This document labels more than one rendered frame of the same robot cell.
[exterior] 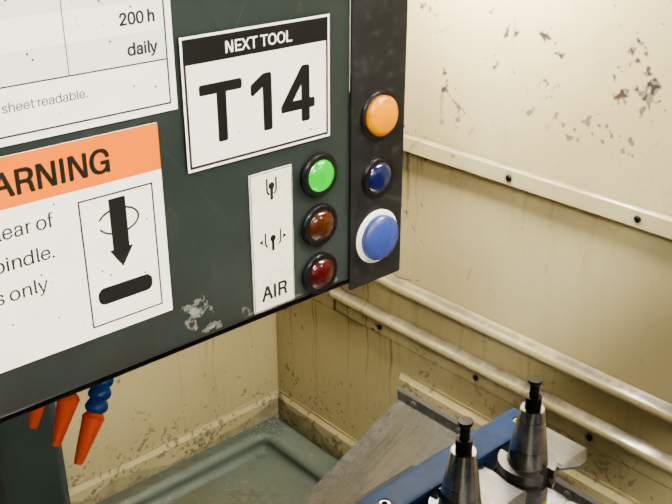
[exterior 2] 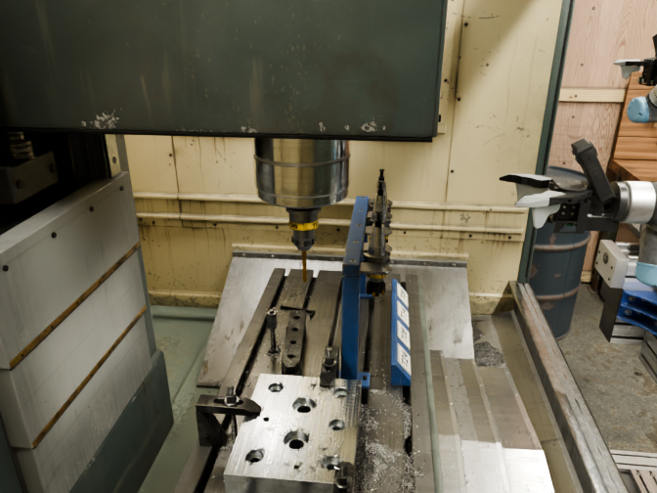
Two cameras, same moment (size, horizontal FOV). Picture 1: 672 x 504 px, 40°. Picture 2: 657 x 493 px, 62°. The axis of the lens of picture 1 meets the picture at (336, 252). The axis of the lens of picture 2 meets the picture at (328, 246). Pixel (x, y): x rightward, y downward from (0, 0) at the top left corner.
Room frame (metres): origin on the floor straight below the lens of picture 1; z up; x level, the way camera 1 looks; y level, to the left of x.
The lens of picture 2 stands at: (-0.18, 0.89, 1.75)
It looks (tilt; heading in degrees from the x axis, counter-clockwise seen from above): 24 degrees down; 318
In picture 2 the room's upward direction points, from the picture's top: straight up
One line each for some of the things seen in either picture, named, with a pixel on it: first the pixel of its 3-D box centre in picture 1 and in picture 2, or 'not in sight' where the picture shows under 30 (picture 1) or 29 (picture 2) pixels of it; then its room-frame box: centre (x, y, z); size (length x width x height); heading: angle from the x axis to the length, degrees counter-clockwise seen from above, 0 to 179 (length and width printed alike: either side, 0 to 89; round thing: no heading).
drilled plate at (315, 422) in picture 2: not in sight; (300, 431); (0.49, 0.36, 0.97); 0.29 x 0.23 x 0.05; 132
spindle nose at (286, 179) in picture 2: not in sight; (302, 158); (0.50, 0.33, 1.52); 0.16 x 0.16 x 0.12
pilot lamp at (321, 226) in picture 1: (320, 225); not in sight; (0.51, 0.01, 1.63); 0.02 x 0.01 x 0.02; 132
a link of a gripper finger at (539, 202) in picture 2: not in sight; (539, 211); (0.23, 0.03, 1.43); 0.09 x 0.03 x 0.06; 78
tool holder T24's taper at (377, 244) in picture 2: not in sight; (377, 239); (0.59, 0.04, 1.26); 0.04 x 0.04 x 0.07
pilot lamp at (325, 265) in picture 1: (321, 273); not in sight; (0.51, 0.01, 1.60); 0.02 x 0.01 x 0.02; 132
